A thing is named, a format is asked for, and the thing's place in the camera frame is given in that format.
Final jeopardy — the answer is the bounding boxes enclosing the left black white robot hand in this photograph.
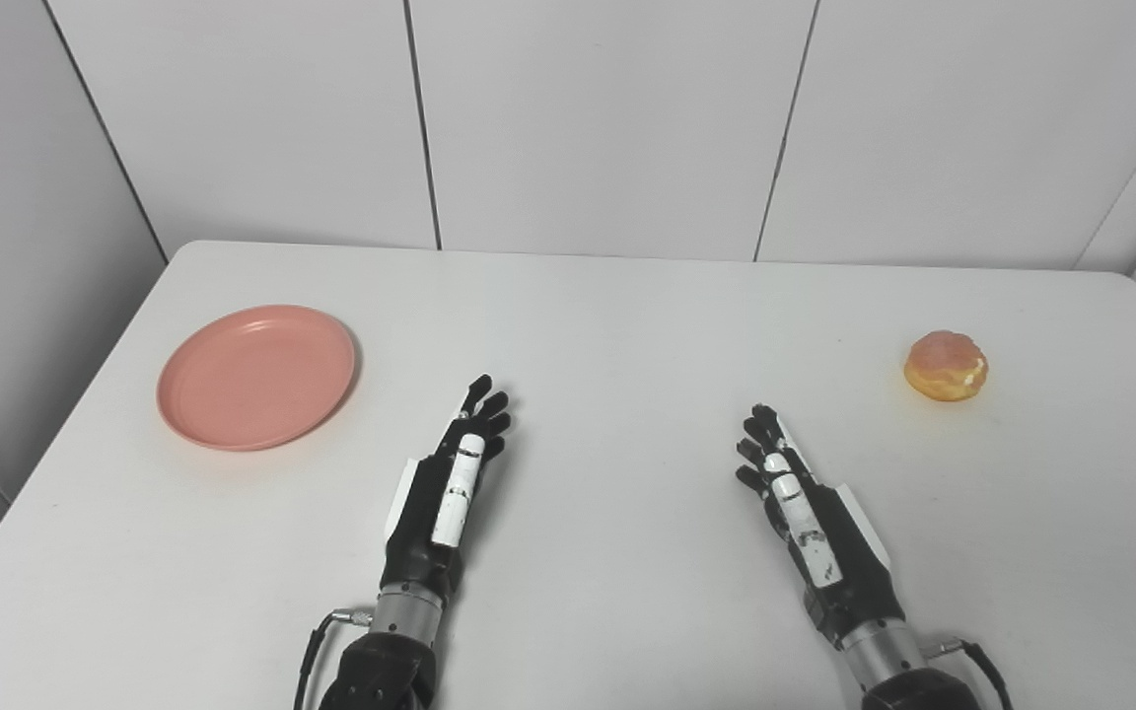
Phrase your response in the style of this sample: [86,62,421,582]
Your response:
[380,374,513,604]

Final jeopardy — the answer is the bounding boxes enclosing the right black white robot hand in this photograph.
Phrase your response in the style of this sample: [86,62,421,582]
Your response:
[735,403,909,651]

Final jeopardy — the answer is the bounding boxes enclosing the pink round plate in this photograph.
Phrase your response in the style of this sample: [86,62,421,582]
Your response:
[156,305,359,453]

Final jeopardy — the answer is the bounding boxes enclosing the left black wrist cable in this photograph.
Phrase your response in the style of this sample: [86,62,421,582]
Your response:
[293,608,374,710]

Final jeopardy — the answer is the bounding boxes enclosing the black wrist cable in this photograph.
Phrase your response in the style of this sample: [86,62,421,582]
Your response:
[927,639,1015,710]
[293,608,374,710]

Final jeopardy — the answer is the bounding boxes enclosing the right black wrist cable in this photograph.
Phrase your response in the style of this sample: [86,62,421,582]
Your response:
[927,639,1015,710]

